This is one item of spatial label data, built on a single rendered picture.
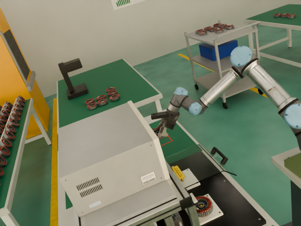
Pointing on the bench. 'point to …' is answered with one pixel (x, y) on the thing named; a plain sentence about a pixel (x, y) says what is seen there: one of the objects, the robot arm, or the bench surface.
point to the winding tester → (109, 158)
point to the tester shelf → (140, 206)
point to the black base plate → (224, 204)
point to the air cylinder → (177, 219)
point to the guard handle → (220, 155)
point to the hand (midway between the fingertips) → (156, 133)
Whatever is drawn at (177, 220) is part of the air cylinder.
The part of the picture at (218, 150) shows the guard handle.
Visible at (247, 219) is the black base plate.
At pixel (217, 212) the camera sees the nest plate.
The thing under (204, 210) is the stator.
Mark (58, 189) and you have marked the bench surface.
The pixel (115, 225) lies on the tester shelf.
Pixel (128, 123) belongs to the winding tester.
